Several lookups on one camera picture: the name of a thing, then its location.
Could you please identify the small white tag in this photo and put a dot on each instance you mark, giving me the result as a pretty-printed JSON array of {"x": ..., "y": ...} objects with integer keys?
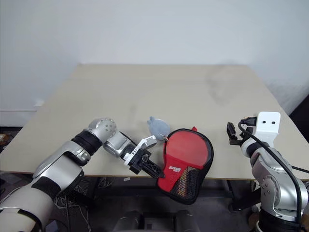
[{"x": 126, "y": 179}]

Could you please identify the dark rounded shape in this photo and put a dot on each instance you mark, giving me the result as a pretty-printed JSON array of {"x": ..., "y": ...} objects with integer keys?
[
  {"x": 130, "y": 221},
  {"x": 188, "y": 221}
]

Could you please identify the black table leg frame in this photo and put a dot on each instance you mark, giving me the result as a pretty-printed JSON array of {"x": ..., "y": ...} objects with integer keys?
[{"x": 241, "y": 195}]

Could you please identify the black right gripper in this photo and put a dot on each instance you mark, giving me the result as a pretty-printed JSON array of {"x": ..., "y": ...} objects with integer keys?
[{"x": 243, "y": 136}]

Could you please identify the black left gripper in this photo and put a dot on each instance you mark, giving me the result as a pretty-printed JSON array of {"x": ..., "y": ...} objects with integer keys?
[{"x": 138, "y": 162}]

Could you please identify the red and black paddle case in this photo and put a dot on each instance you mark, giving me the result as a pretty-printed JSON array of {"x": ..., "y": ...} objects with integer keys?
[{"x": 186, "y": 178}]

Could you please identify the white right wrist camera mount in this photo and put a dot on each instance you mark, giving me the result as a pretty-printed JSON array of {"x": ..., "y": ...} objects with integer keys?
[{"x": 266, "y": 129}]

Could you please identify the grey plush zipper charm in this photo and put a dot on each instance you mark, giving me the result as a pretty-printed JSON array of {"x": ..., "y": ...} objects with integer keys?
[{"x": 158, "y": 127}]

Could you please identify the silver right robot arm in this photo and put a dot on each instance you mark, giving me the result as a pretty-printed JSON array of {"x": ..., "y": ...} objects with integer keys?
[{"x": 272, "y": 174}]

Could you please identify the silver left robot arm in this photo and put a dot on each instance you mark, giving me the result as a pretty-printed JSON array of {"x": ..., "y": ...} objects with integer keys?
[{"x": 60, "y": 169}]

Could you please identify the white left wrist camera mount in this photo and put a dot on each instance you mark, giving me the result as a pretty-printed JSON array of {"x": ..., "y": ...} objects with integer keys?
[{"x": 138, "y": 147}]

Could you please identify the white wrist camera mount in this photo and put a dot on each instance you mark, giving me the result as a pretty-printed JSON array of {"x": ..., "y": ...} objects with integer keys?
[
  {"x": 138, "y": 147},
  {"x": 266, "y": 129}
]

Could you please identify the black furniture piece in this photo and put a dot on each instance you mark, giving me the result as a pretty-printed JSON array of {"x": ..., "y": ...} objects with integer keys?
[{"x": 300, "y": 113}]

